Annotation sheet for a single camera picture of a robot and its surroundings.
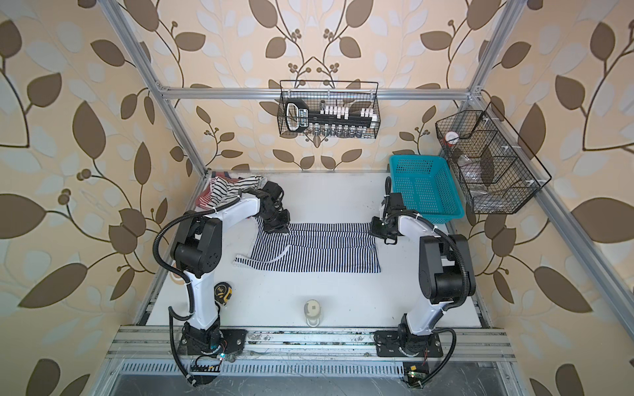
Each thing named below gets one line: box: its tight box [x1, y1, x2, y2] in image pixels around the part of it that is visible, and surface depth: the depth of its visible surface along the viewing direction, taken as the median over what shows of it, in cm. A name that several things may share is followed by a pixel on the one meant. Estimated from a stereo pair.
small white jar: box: [303, 298, 322, 328], surface depth 74 cm
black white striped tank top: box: [209, 174, 269, 208], surface depth 110 cm
